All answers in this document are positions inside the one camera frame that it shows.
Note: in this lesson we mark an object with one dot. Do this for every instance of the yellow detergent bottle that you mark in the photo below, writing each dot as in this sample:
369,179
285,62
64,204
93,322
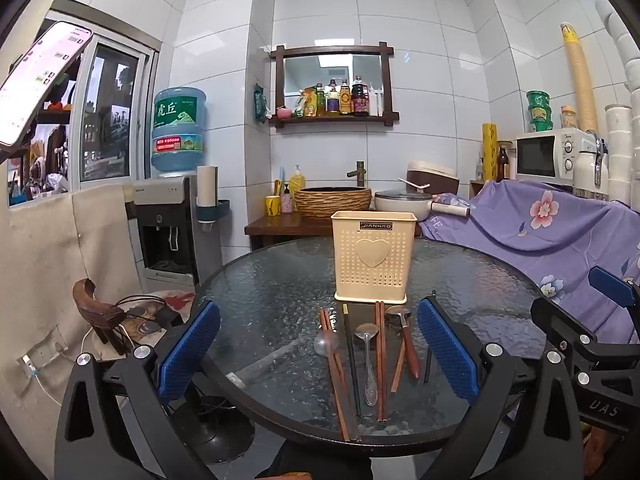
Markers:
297,180

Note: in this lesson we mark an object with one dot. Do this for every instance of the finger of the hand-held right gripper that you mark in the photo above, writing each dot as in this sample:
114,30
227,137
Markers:
550,320
612,285

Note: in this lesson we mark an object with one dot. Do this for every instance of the stack of white paper cups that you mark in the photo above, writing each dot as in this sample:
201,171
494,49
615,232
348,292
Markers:
617,25
619,155

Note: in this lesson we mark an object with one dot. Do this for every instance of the dark sauce bottle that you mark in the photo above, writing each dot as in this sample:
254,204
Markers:
359,95

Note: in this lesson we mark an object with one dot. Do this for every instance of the white paper cup dispenser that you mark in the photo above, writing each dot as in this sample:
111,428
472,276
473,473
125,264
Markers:
207,185

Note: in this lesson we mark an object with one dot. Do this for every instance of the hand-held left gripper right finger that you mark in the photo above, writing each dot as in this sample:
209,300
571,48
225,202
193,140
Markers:
447,350

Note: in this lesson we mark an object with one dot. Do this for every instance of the small jar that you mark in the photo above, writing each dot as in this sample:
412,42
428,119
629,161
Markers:
568,117

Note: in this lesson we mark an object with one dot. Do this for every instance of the green wall packet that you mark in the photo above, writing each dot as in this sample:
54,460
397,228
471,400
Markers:
259,102

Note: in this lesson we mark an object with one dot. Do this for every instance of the small wooden chair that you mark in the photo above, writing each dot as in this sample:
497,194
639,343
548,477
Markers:
97,310

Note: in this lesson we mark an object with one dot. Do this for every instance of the yellow oil bottle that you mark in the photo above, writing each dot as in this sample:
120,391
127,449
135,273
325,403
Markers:
320,101

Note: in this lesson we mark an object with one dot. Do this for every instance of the beige wall cloth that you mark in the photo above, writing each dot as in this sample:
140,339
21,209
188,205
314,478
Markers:
40,270

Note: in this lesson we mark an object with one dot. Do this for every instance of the brown glass bottle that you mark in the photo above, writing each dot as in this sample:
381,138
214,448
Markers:
502,165

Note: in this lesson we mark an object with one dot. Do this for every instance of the pink small bowl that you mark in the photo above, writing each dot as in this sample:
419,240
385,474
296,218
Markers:
284,111

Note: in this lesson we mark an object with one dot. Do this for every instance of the all-metal spoon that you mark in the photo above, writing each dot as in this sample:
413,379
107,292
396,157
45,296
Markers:
366,333

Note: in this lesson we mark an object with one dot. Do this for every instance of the purple floral cloth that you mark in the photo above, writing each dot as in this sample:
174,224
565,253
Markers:
550,230

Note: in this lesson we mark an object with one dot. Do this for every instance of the brown white rice cooker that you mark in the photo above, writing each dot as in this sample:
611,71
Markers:
432,175

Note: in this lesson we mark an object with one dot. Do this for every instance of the wooden framed mirror shelf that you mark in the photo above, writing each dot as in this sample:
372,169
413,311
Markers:
279,85

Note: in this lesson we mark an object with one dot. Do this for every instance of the sliding window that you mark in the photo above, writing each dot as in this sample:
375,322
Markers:
107,110

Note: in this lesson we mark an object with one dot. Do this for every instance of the blue water jug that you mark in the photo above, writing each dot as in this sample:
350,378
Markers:
179,130

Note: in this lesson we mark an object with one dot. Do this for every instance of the yellow wrap roll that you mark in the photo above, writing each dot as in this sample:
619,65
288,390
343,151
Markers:
489,150

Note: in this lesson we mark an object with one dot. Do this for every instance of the tall amber bottle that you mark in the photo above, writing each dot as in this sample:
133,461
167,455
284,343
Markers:
345,97

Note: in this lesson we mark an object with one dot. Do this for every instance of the white power strip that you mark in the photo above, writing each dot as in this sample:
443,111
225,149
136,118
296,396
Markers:
42,357

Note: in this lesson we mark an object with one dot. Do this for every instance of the white pot with glass lid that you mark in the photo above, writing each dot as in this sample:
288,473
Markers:
400,205

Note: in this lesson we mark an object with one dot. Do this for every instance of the white slim bottle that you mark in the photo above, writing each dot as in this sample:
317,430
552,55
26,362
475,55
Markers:
378,101

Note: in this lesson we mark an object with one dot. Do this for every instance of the brass faucet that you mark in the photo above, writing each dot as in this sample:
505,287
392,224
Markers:
359,175

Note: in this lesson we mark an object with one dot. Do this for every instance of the woven basket basin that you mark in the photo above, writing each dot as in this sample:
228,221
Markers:
332,202

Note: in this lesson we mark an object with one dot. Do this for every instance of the green yellow pouch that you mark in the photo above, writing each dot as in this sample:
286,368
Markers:
301,105

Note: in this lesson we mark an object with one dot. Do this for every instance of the white microwave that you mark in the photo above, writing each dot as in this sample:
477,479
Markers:
540,155

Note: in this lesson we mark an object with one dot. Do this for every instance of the black round base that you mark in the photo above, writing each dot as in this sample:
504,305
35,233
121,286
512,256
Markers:
220,435

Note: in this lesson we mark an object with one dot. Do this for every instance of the floral stool cushion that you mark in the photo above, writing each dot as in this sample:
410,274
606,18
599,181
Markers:
175,302

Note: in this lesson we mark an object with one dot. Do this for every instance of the wooden counter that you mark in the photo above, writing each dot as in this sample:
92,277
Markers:
270,227

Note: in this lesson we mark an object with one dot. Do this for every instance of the smartphone with lit screen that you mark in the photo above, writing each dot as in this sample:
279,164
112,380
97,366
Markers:
40,80

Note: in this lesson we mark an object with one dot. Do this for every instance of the yellow cup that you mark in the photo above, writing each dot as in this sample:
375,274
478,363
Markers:
272,206

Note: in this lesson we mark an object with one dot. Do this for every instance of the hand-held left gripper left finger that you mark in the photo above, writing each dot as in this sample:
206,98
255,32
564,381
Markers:
190,350

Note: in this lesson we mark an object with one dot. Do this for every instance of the tall stack of yellow cups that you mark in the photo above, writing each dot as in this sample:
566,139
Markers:
582,85

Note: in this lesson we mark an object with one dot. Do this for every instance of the black gold-tipped chopstick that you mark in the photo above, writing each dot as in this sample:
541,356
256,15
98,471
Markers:
351,360

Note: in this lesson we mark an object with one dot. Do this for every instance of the white thermos kettle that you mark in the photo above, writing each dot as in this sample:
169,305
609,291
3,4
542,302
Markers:
590,170

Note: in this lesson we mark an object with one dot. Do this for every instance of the pink pump bottle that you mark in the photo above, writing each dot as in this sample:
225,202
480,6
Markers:
286,202

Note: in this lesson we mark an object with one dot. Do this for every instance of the clear plastic spoon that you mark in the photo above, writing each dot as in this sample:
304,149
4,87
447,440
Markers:
326,342

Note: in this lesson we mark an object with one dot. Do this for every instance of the beige perforated utensil holder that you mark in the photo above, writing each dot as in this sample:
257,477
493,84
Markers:
375,260

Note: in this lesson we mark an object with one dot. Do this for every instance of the grey water dispenser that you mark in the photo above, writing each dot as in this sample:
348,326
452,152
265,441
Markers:
160,200

